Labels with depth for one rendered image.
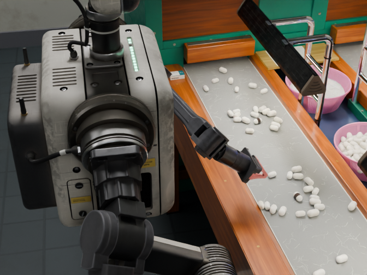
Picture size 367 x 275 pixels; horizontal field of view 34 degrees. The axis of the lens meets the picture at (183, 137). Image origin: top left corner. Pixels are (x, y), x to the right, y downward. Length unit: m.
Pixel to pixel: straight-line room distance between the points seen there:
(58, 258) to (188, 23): 1.19
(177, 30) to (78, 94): 1.47
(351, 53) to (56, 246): 1.60
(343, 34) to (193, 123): 1.22
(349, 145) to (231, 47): 0.69
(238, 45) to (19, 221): 1.34
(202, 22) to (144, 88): 1.46
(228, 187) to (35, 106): 0.90
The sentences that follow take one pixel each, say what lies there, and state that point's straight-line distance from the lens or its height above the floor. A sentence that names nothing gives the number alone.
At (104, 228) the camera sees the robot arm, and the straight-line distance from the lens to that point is 1.00.
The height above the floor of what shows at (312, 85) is 1.08.
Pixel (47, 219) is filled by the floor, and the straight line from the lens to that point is 3.03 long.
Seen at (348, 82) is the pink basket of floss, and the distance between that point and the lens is 2.60.
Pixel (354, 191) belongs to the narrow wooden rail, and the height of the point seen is 0.76.
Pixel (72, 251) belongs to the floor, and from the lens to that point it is 2.86.
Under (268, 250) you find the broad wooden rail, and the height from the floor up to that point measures 0.76.
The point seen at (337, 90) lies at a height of 0.73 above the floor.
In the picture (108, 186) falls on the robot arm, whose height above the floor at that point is 1.37.
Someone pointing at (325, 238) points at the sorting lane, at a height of 0.74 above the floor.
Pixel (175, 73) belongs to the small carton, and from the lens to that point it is 2.51.
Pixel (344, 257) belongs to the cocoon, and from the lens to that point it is 1.82.
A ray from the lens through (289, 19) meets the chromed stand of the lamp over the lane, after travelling 2.22.
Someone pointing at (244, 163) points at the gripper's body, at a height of 0.94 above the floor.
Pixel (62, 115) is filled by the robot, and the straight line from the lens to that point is 1.14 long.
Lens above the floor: 2.05
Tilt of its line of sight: 36 degrees down
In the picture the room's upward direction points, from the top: straight up
